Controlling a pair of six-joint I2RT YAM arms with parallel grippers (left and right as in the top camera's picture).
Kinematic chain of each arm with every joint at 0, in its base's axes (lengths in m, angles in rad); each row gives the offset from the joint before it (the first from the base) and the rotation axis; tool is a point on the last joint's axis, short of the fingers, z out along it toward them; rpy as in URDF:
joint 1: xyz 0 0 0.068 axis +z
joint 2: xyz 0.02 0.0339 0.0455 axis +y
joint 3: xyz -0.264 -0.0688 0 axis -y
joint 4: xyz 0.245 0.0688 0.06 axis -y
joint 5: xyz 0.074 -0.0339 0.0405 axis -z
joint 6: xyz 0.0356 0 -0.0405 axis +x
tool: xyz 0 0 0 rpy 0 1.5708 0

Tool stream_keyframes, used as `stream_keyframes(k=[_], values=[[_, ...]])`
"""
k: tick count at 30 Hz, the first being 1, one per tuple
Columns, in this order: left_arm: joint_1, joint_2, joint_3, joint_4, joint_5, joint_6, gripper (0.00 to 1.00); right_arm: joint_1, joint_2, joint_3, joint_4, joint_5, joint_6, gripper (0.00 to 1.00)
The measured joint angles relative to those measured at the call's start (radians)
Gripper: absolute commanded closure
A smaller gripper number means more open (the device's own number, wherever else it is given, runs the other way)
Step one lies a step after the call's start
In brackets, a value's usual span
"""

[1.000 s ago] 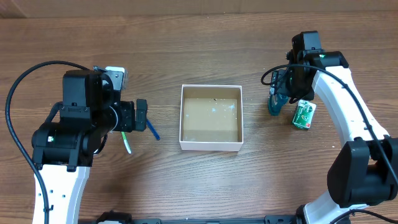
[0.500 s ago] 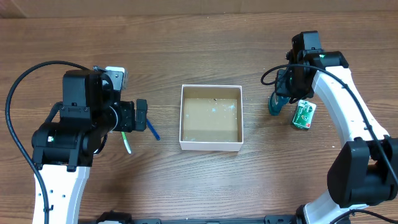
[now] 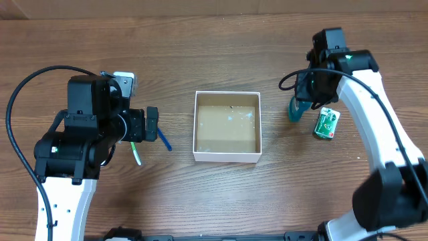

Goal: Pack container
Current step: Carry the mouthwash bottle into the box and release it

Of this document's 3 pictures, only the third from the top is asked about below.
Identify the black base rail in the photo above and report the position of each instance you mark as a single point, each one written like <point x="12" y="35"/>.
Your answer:
<point x="121" y="233"/>

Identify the blue mouthwash bottle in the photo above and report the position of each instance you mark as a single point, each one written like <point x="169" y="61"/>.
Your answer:
<point x="297" y="108"/>

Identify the white cardboard box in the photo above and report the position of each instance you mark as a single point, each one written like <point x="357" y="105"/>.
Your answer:
<point x="227" y="127"/>

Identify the green soap packet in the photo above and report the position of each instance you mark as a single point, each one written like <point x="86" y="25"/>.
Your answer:
<point x="326" y="124"/>

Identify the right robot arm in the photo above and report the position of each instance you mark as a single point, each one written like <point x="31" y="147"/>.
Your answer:
<point x="395" y="193"/>

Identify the blue disposable razor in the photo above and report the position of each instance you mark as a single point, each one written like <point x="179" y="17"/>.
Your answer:
<point x="164" y="140"/>

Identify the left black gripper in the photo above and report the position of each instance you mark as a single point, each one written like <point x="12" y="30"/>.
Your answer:
<point x="138" y="132"/>

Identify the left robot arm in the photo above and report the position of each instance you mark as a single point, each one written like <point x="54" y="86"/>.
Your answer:
<point x="70" y="155"/>

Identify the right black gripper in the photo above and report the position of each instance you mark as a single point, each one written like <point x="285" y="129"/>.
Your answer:
<point x="302" y="94"/>

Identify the green white toothbrush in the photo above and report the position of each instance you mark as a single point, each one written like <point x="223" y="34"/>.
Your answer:
<point x="136" y="155"/>

